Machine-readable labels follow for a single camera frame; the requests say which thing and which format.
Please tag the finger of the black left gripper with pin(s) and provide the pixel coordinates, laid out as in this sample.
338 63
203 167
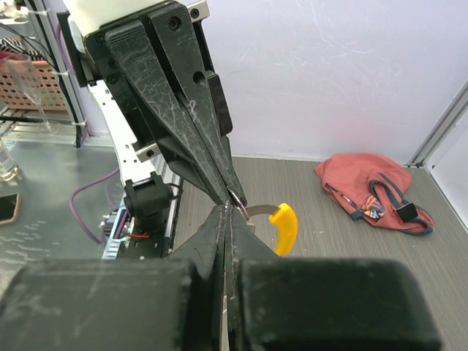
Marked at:
138 53
176 34

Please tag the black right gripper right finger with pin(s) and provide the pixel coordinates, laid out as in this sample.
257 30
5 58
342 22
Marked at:
304 303

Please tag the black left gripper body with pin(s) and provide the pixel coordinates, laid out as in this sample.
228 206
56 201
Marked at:
134 140

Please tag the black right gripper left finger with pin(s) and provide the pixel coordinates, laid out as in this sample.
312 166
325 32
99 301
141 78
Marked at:
171 303

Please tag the large keyring with yellow grip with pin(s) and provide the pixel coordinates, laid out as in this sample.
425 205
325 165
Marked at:
282 217

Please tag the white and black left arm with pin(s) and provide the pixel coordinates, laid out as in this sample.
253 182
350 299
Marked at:
146 196

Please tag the pink perforated storage basket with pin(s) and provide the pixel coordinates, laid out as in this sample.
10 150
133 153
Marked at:
25 83

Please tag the crumpled dusty red garment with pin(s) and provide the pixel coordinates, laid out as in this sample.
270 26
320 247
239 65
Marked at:
371 187

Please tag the black smartphone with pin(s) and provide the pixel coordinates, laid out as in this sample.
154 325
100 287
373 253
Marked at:
9 208

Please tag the slotted grey cable duct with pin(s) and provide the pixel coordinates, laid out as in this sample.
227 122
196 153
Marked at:
113 232

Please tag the aluminium frame post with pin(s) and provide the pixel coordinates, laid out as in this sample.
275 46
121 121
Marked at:
453 113

